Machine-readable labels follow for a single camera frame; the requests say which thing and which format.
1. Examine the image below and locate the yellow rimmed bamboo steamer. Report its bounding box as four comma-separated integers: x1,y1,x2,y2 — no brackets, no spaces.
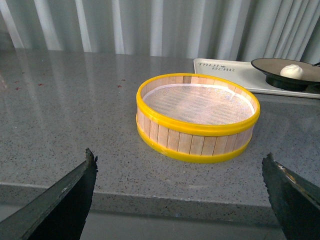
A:
136,73,261,164

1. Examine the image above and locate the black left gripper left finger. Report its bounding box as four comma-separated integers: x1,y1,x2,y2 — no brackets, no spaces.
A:
0,148,98,240

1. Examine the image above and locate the white steamed bun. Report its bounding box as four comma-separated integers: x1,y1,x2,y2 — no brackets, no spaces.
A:
280,64,304,80

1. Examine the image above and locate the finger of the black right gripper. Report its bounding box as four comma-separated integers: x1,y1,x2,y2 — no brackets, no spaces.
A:
262,153,320,240

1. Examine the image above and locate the beige plate with black rim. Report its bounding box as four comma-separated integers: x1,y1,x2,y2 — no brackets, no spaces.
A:
251,58,320,92

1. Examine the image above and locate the white steamer liner cloth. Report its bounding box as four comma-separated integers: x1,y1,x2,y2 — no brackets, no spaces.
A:
142,83,255,125

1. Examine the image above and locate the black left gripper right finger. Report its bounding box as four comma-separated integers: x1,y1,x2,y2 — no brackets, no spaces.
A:
312,62,320,67

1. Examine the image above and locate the white bear print tray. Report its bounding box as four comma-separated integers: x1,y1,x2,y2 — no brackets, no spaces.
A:
193,58,320,99

